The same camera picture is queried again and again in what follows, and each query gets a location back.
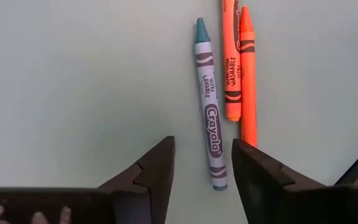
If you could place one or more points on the orange crayon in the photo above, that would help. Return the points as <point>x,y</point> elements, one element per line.
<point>232,77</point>
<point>248,93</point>

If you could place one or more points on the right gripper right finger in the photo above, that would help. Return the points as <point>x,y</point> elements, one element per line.
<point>291,202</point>

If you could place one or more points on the blue crayon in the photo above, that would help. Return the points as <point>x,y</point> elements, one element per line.
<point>211,124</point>

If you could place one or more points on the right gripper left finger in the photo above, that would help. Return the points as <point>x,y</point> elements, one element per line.
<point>73,205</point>

